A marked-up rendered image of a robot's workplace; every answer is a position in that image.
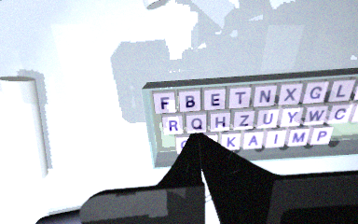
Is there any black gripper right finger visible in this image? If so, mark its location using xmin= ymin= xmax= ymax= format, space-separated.
xmin=197 ymin=133 xmax=358 ymax=224

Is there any keyboard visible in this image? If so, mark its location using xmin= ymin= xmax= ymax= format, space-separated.
xmin=141 ymin=68 xmax=358 ymax=170

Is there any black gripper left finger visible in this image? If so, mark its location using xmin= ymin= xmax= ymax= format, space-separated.
xmin=78 ymin=133 xmax=206 ymax=224

